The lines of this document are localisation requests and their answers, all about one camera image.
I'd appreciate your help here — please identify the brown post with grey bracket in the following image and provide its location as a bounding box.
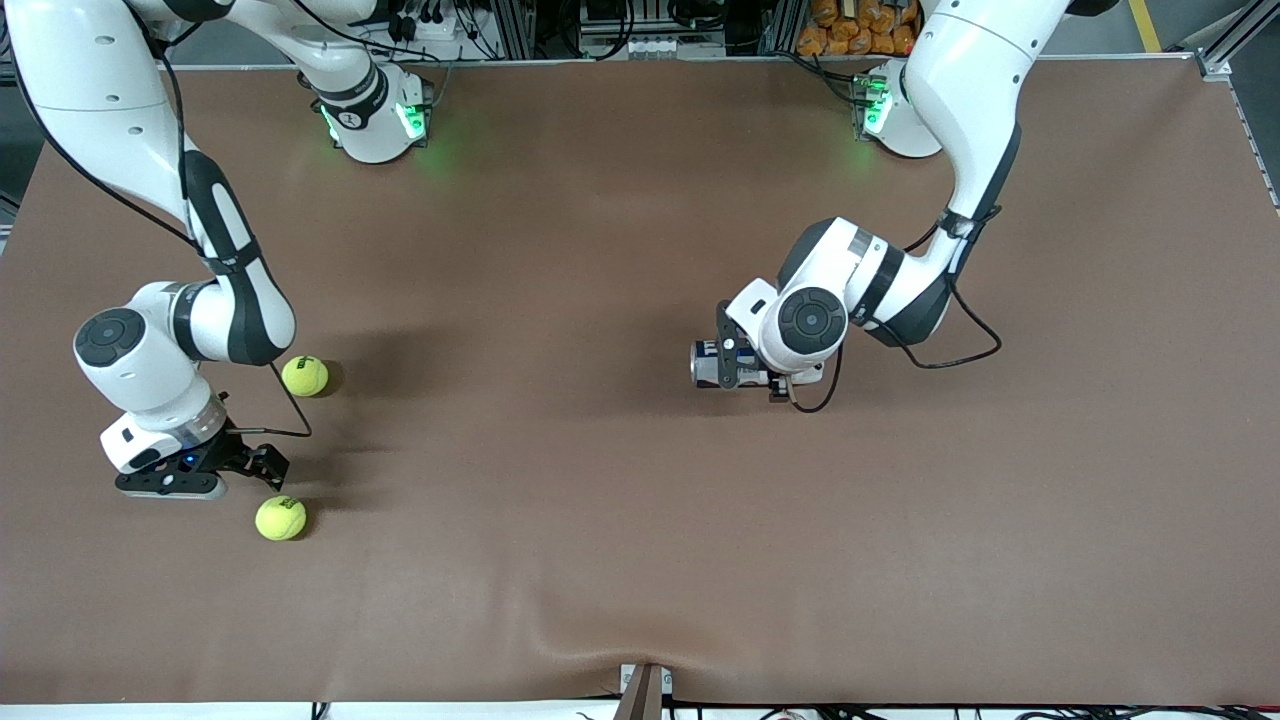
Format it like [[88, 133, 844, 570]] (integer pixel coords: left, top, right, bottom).
[[618, 662, 675, 720]]

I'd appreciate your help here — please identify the brown table mat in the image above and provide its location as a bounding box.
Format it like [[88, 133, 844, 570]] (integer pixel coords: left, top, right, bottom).
[[0, 55, 1280, 707]]

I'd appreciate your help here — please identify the tennis ball can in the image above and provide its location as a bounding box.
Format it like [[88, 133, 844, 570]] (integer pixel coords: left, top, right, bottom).
[[689, 338, 773, 391]]

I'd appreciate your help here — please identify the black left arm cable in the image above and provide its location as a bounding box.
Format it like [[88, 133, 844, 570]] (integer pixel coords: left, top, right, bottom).
[[785, 205, 1004, 415]]

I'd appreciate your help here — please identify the grey control box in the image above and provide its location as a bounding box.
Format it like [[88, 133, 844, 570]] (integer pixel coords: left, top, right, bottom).
[[578, 0, 701, 61]]

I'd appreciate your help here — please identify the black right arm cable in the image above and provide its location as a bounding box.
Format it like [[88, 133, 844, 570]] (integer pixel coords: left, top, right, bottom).
[[0, 0, 314, 441]]

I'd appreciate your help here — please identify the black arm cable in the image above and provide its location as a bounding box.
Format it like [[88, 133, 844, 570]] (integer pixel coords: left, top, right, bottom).
[[0, 0, 314, 441], [785, 205, 1004, 415]]

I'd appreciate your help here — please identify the yellow-green tennis ball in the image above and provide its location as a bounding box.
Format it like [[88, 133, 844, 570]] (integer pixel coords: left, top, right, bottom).
[[254, 495, 308, 543], [281, 354, 330, 399]]

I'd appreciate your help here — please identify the orange plastic bag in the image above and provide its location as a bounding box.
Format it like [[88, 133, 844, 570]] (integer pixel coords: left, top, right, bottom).
[[797, 0, 919, 57]]

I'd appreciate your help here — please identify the aluminium frame profile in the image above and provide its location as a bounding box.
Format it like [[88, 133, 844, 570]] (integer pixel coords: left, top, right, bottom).
[[760, 0, 801, 56], [1195, 0, 1280, 81], [490, 0, 541, 61]]

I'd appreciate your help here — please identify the white power strip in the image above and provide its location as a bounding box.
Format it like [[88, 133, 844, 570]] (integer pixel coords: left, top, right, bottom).
[[385, 0, 471, 46]]

